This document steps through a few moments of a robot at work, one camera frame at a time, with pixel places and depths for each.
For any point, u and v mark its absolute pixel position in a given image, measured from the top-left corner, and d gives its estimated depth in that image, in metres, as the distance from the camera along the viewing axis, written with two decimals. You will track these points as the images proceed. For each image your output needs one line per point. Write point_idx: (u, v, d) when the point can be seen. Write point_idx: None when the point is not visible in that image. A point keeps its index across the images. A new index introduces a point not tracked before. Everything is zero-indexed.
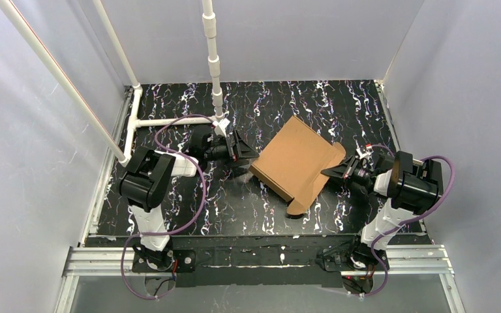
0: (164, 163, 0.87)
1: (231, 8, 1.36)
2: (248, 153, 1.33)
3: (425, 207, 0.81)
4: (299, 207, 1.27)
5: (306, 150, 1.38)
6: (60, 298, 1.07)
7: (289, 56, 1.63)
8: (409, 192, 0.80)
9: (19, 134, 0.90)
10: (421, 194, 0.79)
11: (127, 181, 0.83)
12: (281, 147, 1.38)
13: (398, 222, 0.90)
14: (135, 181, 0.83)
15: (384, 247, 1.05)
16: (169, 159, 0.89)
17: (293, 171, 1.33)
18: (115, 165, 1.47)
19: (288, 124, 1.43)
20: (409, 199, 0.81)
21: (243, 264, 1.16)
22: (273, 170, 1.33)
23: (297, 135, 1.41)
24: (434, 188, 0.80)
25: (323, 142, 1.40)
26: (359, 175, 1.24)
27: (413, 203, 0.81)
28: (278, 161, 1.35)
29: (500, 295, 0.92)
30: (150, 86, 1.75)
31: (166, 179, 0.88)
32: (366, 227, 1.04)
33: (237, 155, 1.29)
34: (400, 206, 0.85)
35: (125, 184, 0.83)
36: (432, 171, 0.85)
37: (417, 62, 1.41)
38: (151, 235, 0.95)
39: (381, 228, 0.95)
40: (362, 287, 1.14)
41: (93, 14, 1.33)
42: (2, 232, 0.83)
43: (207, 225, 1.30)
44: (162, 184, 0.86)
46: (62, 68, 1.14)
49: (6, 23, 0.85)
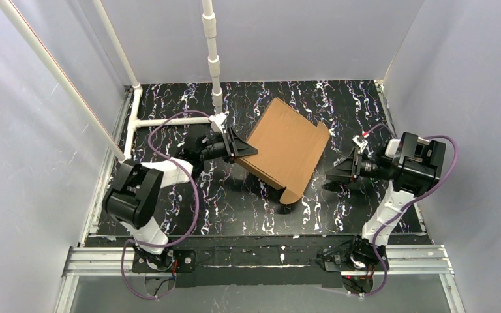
0: (152, 177, 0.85)
1: (231, 8, 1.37)
2: (246, 150, 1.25)
3: (425, 188, 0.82)
4: (291, 197, 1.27)
5: (293, 137, 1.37)
6: (60, 299, 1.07)
7: (289, 56, 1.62)
8: (408, 175, 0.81)
9: (20, 133, 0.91)
10: (419, 175, 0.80)
11: (113, 199, 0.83)
12: (265, 134, 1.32)
13: (400, 208, 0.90)
14: (122, 199, 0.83)
15: (385, 242, 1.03)
16: (158, 174, 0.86)
17: (282, 160, 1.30)
18: (115, 165, 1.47)
19: (270, 109, 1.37)
20: (409, 180, 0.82)
21: (244, 264, 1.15)
22: (264, 162, 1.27)
23: (280, 120, 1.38)
24: (431, 171, 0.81)
25: (306, 128, 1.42)
26: (368, 167, 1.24)
27: (413, 183, 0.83)
28: (265, 150, 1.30)
29: (500, 296, 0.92)
30: (150, 86, 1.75)
31: (155, 193, 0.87)
32: (366, 224, 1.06)
33: (235, 155, 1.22)
34: (401, 188, 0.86)
35: (111, 201, 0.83)
36: (438, 154, 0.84)
37: (417, 62, 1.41)
38: (146, 244, 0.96)
39: (383, 218, 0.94)
40: (362, 287, 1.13)
41: (93, 14, 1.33)
42: (2, 232, 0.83)
43: (207, 225, 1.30)
44: (151, 199, 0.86)
46: (62, 68, 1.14)
49: (5, 23, 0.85)
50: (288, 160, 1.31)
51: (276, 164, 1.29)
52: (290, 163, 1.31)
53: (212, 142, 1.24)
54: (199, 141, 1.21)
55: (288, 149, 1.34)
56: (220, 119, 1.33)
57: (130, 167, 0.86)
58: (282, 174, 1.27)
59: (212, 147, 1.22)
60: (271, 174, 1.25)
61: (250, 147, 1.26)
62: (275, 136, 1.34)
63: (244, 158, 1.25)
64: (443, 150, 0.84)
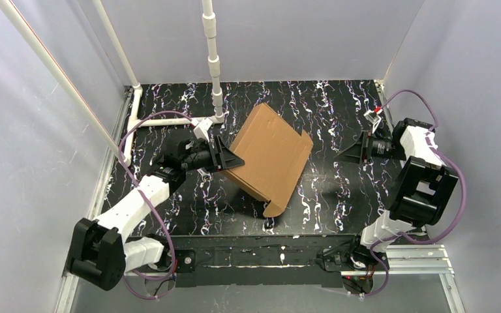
0: (107, 239, 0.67)
1: (231, 7, 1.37)
2: (233, 162, 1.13)
3: (426, 221, 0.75)
4: (277, 209, 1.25)
5: (277, 145, 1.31)
6: (60, 298, 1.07)
7: (289, 56, 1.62)
8: (408, 207, 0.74)
9: (20, 133, 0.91)
10: (420, 208, 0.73)
11: (76, 266, 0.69)
12: (252, 143, 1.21)
13: (397, 231, 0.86)
14: (85, 267, 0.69)
15: (383, 249, 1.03)
16: (115, 236, 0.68)
17: (267, 171, 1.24)
18: (115, 165, 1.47)
19: (257, 115, 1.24)
20: (409, 212, 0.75)
21: (244, 264, 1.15)
22: (252, 174, 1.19)
23: (266, 127, 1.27)
24: (434, 203, 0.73)
25: (290, 136, 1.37)
26: (380, 149, 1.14)
27: (413, 215, 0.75)
28: (253, 162, 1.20)
29: (500, 296, 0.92)
30: (150, 86, 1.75)
31: (117, 253, 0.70)
32: (366, 230, 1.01)
33: (222, 167, 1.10)
34: (399, 218, 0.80)
35: (75, 268, 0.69)
36: (446, 188, 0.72)
37: (417, 61, 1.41)
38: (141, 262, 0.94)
39: (381, 235, 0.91)
40: (362, 287, 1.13)
41: (93, 14, 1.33)
42: (2, 231, 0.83)
43: (207, 225, 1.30)
44: (114, 260, 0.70)
46: (62, 68, 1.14)
49: (5, 22, 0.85)
50: (273, 171, 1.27)
51: (263, 175, 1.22)
52: (274, 175, 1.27)
53: (197, 150, 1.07)
54: (182, 148, 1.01)
55: (273, 158, 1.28)
56: (207, 124, 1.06)
57: (84, 228, 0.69)
58: (269, 187, 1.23)
59: (196, 156, 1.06)
60: (260, 188, 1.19)
61: (239, 158, 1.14)
62: (261, 145, 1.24)
63: (231, 171, 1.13)
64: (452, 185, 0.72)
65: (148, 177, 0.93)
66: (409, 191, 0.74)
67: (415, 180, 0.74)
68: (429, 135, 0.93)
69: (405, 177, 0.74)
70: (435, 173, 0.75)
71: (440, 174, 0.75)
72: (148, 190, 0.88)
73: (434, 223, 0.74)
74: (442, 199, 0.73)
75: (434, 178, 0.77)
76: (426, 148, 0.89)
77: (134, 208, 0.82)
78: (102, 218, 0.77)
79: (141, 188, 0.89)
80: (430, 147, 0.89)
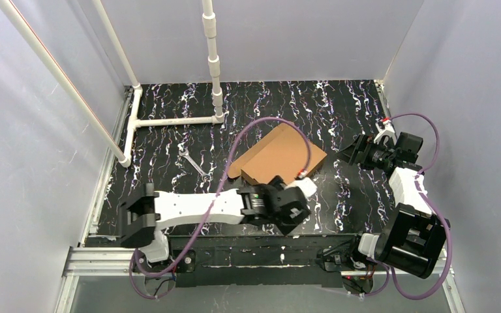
0: (145, 220, 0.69)
1: (231, 7, 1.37)
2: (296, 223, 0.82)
3: (419, 273, 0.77)
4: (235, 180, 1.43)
5: None
6: (60, 298, 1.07)
7: (289, 56, 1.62)
8: (404, 259, 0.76)
9: (19, 134, 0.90)
10: (413, 259, 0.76)
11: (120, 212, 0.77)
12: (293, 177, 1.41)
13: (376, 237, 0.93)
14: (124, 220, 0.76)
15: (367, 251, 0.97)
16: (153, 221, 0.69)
17: None
18: (115, 165, 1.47)
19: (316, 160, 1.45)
20: (401, 264, 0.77)
21: (244, 264, 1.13)
22: None
23: None
24: (425, 253, 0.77)
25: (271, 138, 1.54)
26: (374, 157, 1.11)
27: (407, 267, 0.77)
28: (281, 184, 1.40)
29: (500, 297, 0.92)
30: (150, 86, 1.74)
31: (147, 236, 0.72)
32: (363, 239, 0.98)
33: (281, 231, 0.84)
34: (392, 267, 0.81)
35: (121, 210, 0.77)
36: (435, 244, 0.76)
37: (417, 61, 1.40)
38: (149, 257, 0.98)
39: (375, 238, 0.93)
40: (362, 287, 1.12)
41: (94, 14, 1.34)
42: (2, 231, 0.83)
43: (207, 225, 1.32)
44: (143, 236, 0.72)
46: (63, 68, 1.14)
49: (6, 23, 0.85)
50: None
51: None
52: None
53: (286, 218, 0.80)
54: (286, 209, 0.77)
55: None
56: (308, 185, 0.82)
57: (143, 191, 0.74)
58: None
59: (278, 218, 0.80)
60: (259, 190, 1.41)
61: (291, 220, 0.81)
62: None
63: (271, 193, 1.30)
64: (441, 235, 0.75)
65: (235, 195, 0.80)
66: (400, 241, 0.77)
67: (404, 231, 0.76)
68: (419, 178, 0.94)
69: (396, 225, 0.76)
70: (425, 222, 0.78)
71: (430, 223, 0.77)
72: (218, 206, 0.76)
73: (426, 275, 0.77)
74: (433, 253, 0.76)
75: (424, 227, 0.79)
76: (418, 196, 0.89)
77: (190, 211, 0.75)
78: (163, 194, 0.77)
79: (218, 199, 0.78)
80: (421, 193, 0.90)
